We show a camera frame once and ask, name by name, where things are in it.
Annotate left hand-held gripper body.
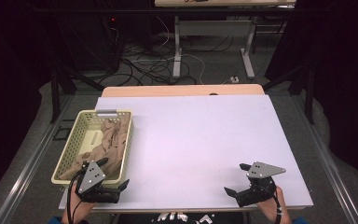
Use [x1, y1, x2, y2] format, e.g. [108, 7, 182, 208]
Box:
[74, 160, 121, 204]

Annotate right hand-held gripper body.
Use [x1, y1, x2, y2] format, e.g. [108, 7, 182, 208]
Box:
[236, 161, 287, 208]

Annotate beige cloth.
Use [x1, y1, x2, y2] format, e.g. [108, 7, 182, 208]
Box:
[59, 117, 131, 181]

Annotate pale yellow perforated plastic basket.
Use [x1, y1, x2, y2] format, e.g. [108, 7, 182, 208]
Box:
[50, 108, 134, 189]

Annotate person's right hand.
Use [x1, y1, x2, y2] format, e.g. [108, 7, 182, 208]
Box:
[255, 186, 290, 222]

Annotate person's left hand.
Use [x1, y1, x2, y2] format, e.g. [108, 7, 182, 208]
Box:
[67, 182, 98, 219]

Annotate white table mat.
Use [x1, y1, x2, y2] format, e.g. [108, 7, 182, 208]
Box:
[59, 94, 314, 211]

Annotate person's dark printed clothing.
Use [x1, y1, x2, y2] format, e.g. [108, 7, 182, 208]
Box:
[116, 211, 246, 224]

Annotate black metal stand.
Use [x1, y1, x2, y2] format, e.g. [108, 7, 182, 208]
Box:
[262, 62, 316, 125]
[49, 60, 105, 124]

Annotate wooden table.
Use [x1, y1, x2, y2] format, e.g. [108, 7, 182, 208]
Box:
[101, 83, 266, 98]

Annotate dark cabinet with red light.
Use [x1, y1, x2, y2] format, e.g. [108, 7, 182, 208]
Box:
[59, 13, 122, 73]

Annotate white-legged desk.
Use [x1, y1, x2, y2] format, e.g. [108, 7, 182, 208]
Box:
[154, 0, 296, 79]

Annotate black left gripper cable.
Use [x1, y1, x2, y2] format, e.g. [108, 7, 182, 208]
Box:
[65, 169, 87, 224]

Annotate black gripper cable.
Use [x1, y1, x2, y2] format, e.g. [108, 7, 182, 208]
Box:
[65, 169, 87, 224]
[271, 186, 284, 224]

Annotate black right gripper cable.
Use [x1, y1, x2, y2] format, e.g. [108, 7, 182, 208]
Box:
[271, 186, 284, 224]

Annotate black square floor frame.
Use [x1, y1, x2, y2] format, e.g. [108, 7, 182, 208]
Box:
[53, 119, 76, 142]

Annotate metal floor rail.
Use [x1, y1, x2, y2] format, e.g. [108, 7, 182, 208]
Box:
[0, 94, 74, 224]
[290, 94, 357, 224]

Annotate black floor cables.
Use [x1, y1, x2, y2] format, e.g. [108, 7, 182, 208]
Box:
[97, 34, 234, 87]

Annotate white floor cable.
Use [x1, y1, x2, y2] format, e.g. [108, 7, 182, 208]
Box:
[155, 15, 207, 86]

